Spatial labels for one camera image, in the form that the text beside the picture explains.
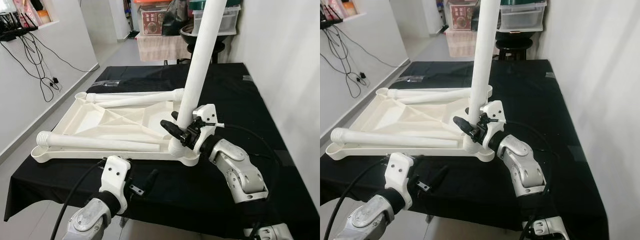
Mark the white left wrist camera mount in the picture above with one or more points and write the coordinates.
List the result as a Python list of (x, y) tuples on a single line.
[(399, 170), (116, 172)]

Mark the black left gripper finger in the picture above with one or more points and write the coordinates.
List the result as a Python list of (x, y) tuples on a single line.
[(438, 176), (151, 179)]

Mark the black power strip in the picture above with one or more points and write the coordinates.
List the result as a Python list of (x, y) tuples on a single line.
[(330, 22), (15, 32)]

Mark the white plastic table leg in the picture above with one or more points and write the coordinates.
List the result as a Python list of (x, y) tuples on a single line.
[(430, 99), (150, 95), (202, 60), (485, 55), (395, 138), (125, 102), (100, 142), (430, 91)]

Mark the black table cloth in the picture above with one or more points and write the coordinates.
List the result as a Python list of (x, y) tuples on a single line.
[(235, 100), (530, 100)]

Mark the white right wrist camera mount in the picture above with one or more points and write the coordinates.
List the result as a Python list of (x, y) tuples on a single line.
[(206, 112), (495, 112)]

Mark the black round stool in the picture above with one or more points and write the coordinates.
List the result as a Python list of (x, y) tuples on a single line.
[(215, 50), (515, 49)]

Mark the beige striped cloth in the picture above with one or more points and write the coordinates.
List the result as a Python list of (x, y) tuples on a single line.
[(462, 44), (160, 49)]

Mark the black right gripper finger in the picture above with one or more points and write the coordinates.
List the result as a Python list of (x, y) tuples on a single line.
[(466, 129), (175, 116), (469, 111), (175, 131)]

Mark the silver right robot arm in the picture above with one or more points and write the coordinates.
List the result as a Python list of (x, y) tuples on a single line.
[(235, 170), (520, 165)]

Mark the black plastic bag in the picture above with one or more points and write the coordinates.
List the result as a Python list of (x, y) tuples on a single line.
[(177, 17)]

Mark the clear storage box green lid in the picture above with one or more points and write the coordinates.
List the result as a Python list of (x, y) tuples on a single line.
[(522, 16), (227, 20)]

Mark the orange lidded plastic container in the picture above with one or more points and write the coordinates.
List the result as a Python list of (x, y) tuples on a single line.
[(150, 4)]

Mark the clear plastic bag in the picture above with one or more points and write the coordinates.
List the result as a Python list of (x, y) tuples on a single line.
[(416, 78), (105, 82)]

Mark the cream plastic children table top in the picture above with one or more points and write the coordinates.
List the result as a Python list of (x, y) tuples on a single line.
[(400, 117), (100, 122)]

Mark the orange jar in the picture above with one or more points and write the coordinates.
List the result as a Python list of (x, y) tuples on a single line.
[(44, 17), (349, 8)]

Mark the red printed cardboard box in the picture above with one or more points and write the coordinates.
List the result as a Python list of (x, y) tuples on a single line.
[(460, 16), (152, 22)]

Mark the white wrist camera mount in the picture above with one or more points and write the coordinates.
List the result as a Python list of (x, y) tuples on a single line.
[(206, 112), (116, 172), (495, 112), (399, 170)]

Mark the pink snack packet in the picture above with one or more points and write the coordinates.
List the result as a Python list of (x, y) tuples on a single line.
[(22, 7), (332, 7)]

